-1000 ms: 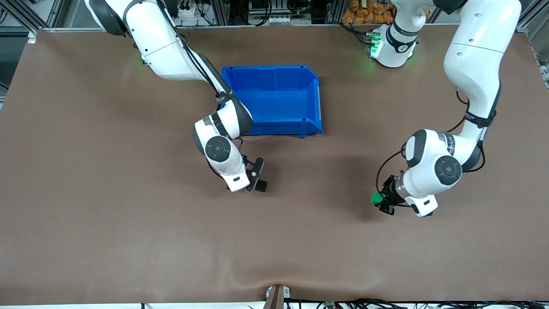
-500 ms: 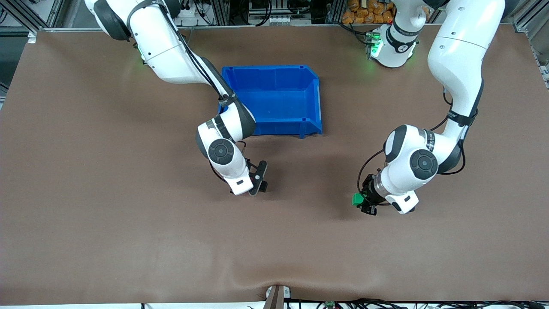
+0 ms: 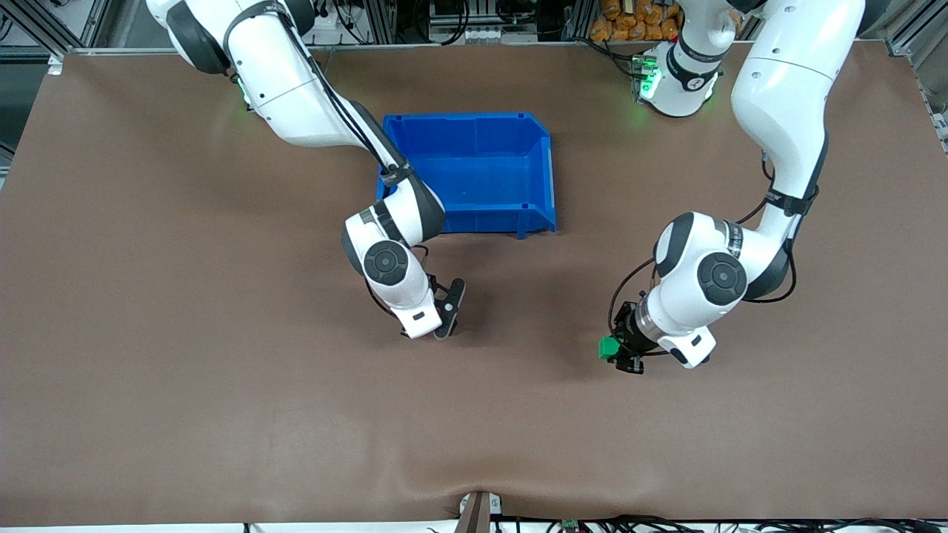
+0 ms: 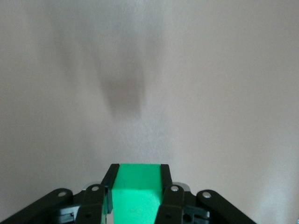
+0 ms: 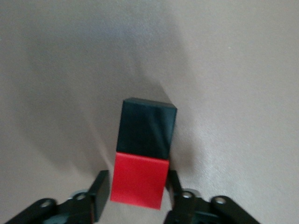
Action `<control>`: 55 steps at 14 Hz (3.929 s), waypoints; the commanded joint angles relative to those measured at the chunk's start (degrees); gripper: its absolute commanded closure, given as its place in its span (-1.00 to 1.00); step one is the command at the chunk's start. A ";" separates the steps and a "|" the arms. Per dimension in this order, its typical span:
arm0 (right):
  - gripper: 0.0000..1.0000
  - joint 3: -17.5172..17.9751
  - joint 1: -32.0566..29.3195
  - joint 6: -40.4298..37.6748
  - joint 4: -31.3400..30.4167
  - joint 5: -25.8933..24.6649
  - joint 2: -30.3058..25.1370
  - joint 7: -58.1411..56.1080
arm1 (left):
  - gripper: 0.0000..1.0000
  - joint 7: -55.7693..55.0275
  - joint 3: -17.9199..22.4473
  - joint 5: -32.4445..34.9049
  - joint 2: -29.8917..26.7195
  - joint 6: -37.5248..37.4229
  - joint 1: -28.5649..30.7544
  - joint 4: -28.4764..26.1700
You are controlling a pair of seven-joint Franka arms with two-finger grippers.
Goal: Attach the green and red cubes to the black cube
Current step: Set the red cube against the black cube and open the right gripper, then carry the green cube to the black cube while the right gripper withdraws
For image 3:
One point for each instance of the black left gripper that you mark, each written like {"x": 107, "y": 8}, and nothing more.
{"x": 628, "y": 326}

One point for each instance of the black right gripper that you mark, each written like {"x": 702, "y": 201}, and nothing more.
{"x": 453, "y": 326}

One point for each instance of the green cube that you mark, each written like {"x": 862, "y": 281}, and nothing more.
{"x": 607, "y": 349}

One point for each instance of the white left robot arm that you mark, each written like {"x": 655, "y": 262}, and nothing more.
{"x": 785, "y": 89}

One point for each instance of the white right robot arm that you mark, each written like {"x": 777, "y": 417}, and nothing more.
{"x": 289, "y": 89}

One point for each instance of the blue plastic storage bin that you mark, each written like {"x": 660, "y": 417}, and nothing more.
{"x": 474, "y": 163}

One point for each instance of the brown table mat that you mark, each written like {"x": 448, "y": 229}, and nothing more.
{"x": 185, "y": 370}

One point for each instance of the white power strip with plugs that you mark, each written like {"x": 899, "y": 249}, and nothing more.
{"x": 344, "y": 29}

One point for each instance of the orange packaged items pile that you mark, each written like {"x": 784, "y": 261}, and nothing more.
{"x": 637, "y": 21}

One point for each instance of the brown grey mount bracket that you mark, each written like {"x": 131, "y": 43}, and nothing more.
{"x": 478, "y": 514}

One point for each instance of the long aluminium frame rail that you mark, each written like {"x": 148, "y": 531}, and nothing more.
{"x": 518, "y": 47}

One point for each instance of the aluminium frame profile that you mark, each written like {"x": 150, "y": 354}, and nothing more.
{"x": 44, "y": 29}
{"x": 922, "y": 44}

